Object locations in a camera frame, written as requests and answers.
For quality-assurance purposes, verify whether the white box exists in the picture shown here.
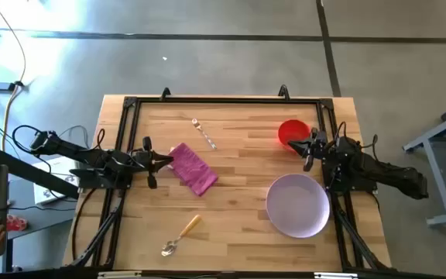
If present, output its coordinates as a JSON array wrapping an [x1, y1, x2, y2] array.
[[33, 156, 79, 205]]

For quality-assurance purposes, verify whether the black desk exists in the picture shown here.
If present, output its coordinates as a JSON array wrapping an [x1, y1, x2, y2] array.
[[0, 146, 81, 241]]

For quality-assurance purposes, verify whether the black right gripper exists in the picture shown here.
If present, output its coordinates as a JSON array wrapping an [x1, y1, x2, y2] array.
[[287, 127, 329, 173]]

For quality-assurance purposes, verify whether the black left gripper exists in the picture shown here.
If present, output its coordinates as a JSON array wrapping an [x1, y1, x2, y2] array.
[[131, 136, 174, 190]]

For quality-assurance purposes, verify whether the purple cloth napkin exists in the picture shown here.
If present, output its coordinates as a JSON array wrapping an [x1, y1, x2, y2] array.
[[167, 142, 219, 198]]

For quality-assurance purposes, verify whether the red small object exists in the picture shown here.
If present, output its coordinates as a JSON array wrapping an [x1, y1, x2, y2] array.
[[5, 215, 29, 233]]

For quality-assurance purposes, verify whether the fork with patterned handle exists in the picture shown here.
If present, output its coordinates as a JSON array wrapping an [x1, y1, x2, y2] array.
[[191, 118, 218, 150]]

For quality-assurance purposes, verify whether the black aluminium table frame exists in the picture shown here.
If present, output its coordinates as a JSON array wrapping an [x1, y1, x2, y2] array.
[[70, 84, 393, 272]]

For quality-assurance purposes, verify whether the lavender plate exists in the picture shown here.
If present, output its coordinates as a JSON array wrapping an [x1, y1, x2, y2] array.
[[265, 173, 331, 239]]

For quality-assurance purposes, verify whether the yellowish cable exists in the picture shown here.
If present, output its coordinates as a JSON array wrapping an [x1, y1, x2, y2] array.
[[0, 0, 28, 153]]

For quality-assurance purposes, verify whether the red bowl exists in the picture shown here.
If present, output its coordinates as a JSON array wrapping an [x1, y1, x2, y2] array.
[[277, 119, 311, 150]]

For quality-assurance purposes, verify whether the blue-framed table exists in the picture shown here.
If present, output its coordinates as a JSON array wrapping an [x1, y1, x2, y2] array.
[[402, 96, 446, 228]]

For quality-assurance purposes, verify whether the spoon with wooden handle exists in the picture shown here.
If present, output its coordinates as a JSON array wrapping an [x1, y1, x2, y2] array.
[[160, 214, 203, 257]]

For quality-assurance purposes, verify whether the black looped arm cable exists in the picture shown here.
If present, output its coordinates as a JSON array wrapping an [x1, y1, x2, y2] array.
[[11, 123, 56, 156]]

